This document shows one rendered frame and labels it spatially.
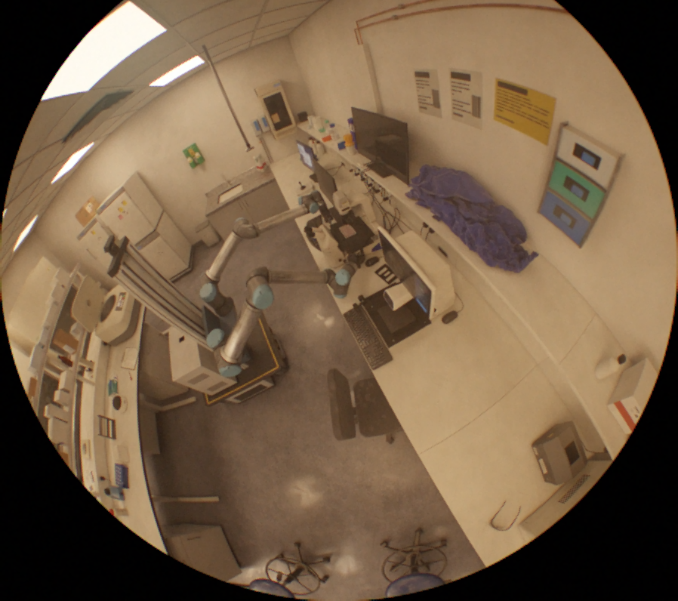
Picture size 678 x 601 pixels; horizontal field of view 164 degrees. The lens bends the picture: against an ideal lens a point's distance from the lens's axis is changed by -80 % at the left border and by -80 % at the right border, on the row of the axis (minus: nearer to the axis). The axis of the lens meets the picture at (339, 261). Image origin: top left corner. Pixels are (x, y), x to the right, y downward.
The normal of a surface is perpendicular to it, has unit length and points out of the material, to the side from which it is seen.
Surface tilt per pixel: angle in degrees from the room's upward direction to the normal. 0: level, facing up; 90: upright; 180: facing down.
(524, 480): 0
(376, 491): 0
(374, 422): 0
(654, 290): 90
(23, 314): 82
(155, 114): 90
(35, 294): 82
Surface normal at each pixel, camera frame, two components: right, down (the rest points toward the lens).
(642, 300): -0.89, 0.44
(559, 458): -0.84, -0.19
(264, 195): 0.38, 0.64
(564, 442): -0.24, -0.63
